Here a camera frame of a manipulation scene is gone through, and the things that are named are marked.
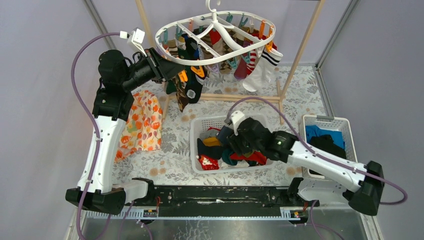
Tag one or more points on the orange clothespin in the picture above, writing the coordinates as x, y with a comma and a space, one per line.
198, 70
183, 76

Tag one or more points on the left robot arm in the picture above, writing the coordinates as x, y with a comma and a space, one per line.
111, 109

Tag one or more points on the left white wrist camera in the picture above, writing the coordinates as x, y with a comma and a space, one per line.
134, 40

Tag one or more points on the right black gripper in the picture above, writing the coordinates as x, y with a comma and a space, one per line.
233, 140

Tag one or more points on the floral orange cloth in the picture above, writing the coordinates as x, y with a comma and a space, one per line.
143, 129

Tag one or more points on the black sunaibe sport sock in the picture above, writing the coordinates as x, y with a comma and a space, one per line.
194, 86

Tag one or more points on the white sock laundry basket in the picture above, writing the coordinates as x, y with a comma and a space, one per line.
202, 124

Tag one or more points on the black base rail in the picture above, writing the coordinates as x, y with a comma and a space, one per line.
177, 195

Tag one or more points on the red sock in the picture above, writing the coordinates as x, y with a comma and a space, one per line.
255, 159

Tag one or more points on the white side basket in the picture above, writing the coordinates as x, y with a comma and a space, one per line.
335, 124

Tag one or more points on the brown argyle sock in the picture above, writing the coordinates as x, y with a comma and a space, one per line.
181, 96

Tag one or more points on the green white yellow sock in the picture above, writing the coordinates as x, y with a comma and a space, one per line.
171, 86

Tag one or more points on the wooden drying rack frame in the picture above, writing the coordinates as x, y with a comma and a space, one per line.
281, 96

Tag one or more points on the white oval sock hanger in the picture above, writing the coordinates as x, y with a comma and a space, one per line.
220, 35

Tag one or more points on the blue cloth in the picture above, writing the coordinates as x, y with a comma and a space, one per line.
314, 133

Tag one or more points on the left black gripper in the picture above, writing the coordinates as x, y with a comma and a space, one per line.
157, 65

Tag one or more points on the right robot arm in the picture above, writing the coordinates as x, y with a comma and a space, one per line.
356, 184

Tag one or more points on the white black striped sock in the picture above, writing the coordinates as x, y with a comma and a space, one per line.
264, 71

